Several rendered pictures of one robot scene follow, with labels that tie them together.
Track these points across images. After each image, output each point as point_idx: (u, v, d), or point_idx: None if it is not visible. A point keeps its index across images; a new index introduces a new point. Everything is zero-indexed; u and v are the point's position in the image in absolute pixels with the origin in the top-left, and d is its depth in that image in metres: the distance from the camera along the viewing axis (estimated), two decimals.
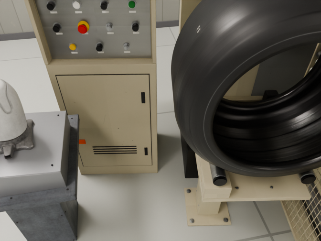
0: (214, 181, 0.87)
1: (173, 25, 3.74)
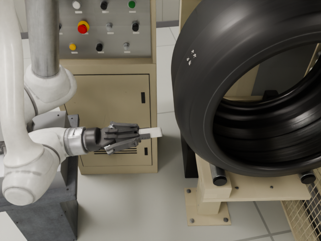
0: (220, 185, 0.88)
1: (173, 25, 3.74)
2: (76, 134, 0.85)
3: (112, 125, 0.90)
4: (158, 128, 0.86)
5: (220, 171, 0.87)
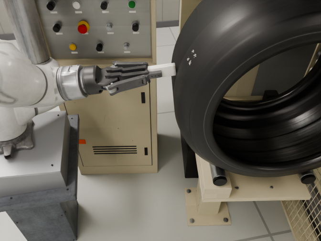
0: (220, 185, 0.88)
1: (173, 25, 3.74)
2: (71, 71, 0.70)
3: (116, 64, 0.75)
4: (171, 64, 0.70)
5: (220, 171, 0.87)
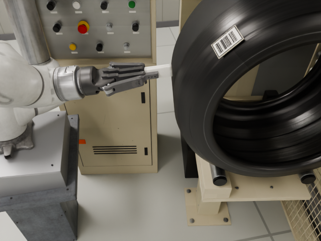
0: (225, 180, 0.86)
1: (173, 25, 3.74)
2: (68, 71, 0.70)
3: (112, 65, 0.75)
4: (167, 65, 0.70)
5: (211, 176, 0.89)
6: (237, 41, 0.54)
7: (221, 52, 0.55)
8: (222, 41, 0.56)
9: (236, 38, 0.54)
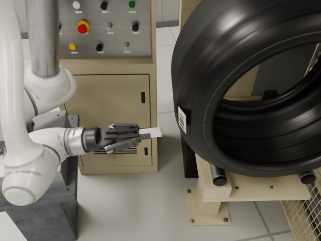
0: (217, 179, 0.86)
1: (173, 25, 3.74)
2: (76, 134, 0.85)
3: (112, 125, 0.90)
4: (158, 128, 0.86)
5: None
6: (184, 119, 0.67)
7: (184, 129, 0.70)
8: (180, 120, 0.70)
9: (182, 116, 0.68)
